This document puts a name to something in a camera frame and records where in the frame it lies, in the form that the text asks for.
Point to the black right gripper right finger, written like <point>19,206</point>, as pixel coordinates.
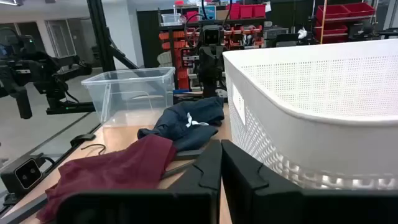
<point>248,199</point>

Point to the black neighbouring rig robot arm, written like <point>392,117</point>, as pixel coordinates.
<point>46,68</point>

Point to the black table-level camera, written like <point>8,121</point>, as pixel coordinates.
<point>25,174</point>

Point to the white perforated plastic basket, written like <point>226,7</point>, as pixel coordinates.
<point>311,87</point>

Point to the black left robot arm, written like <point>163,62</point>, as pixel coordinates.
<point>210,87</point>

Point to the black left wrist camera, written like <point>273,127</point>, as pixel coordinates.
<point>213,35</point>

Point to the red plastic storage bin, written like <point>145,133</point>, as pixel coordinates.
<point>233,12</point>
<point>359,9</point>
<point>331,29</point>
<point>259,11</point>
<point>332,12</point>
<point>246,11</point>

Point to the black parts shelving rack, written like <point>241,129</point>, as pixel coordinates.
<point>171,56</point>

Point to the black table edge clamp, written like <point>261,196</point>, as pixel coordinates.
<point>82,139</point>

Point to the navy blue shirt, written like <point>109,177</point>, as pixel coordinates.
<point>199,109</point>

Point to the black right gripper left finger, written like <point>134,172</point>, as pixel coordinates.
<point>199,199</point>

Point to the blue cardboard box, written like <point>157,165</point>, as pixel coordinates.
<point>208,12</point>

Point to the maroon cloth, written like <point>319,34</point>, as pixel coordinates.
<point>118,168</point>

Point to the small clear plastic container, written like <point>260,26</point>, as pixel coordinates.
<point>171,19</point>

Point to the clear plastic storage bin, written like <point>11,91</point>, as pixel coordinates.
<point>130,93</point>

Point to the white framed glass door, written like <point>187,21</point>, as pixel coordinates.
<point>60,39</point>

